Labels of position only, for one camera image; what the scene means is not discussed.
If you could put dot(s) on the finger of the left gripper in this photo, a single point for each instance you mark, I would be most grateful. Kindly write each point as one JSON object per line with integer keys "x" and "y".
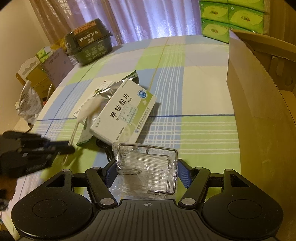
{"x": 60, "y": 147}
{"x": 24, "y": 138}

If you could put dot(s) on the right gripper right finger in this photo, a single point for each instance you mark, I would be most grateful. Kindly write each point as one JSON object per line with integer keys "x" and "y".
{"x": 195, "y": 181}

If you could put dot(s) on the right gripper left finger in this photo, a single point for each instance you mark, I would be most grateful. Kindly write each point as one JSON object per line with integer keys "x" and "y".
{"x": 99, "y": 182}

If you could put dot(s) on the wire rack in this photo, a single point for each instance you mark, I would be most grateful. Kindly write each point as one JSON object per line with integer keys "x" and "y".
{"x": 145, "y": 172}

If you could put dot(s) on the crumpled silver plastic bag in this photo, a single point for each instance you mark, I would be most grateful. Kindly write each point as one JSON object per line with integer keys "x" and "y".
{"x": 29, "y": 105}

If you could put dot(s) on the white plastic spoon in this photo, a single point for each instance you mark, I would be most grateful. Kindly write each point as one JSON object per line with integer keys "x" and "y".
{"x": 85, "y": 114}

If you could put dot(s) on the white green tablet box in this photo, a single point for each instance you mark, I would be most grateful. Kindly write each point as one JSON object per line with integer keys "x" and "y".
{"x": 124, "y": 115}

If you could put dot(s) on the white chair back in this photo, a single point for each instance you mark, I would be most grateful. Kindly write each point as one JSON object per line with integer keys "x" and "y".
{"x": 28, "y": 66}

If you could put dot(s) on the long white medicine box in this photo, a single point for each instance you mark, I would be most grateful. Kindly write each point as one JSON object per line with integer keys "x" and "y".
{"x": 90, "y": 101}

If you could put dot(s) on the checked tablecloth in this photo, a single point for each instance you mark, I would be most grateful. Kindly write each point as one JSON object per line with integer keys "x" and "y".
{"x": 182, "y": 100}

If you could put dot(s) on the dark green noodle bowl box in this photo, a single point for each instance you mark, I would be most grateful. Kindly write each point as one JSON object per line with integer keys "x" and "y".
{"x": 89, "y": 42}

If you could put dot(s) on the large cardboard box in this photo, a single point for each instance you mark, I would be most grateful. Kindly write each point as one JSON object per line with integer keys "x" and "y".
{"x": 261, "y": 83}

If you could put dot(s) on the purple curtain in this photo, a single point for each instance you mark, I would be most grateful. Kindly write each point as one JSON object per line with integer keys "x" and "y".
{"x": 127, "y": 20}

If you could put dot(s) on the green tissue pack stack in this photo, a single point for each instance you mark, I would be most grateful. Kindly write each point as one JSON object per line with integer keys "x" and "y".
{"x": 218, "y": 18}

